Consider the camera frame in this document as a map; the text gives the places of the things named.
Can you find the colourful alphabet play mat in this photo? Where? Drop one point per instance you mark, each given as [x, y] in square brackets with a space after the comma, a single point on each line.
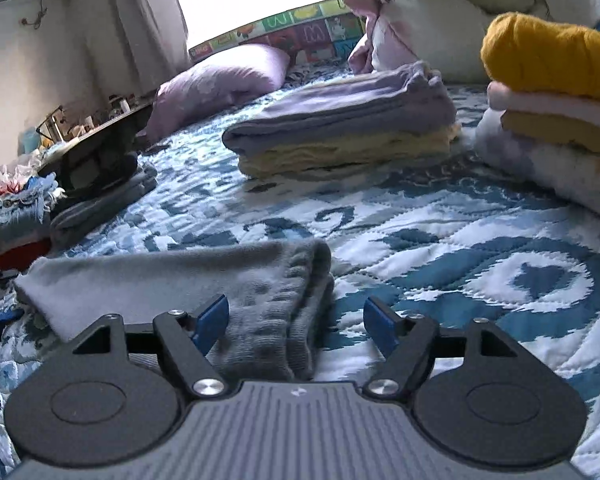
[321, 31]

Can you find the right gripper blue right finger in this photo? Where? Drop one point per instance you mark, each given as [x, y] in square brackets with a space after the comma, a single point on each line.
[384, 326]

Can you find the folded grey garment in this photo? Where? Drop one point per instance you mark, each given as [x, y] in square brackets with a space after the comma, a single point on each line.
[72, 223]

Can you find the black folded garment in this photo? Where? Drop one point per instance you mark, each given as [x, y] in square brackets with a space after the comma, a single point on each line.
[92, 176]

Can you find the pink white bundled duvet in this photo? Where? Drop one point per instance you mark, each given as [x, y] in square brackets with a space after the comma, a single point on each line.
[447, 34]

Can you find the grey window curtain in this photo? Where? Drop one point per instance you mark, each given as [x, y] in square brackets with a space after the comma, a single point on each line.
[131, 46]

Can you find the folded pale yellow garment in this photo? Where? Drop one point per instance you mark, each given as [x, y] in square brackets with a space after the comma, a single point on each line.
[351, 149]

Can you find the grey knit sweater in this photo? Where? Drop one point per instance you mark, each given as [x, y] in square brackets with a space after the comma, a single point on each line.
[277, 294]

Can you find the folded white fluffy blanket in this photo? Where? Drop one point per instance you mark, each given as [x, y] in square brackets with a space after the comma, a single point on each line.
[570, 173]

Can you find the lilac pillow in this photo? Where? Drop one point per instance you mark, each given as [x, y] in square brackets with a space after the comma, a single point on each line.
[224, 80]

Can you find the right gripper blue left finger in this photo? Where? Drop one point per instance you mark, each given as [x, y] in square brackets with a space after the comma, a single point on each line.
[209, 324]

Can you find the folded blue denim garment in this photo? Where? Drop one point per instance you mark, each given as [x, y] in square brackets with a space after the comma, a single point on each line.
[25, 216]

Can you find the folded red garment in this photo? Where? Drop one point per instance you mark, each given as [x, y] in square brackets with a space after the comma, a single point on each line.
[21, 257]

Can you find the blue white patterned quilt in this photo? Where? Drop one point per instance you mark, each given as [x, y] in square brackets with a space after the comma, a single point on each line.
[497, 375]

